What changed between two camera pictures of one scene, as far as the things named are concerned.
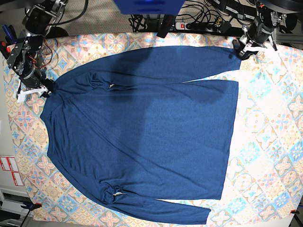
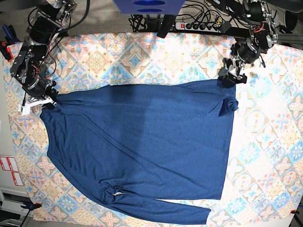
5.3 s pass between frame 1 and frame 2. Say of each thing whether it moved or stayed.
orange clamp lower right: stayed
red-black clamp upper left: stayed
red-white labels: stayed
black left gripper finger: moved
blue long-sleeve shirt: moved
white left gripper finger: moved
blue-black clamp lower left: stayed
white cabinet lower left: stayed
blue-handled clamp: stayed
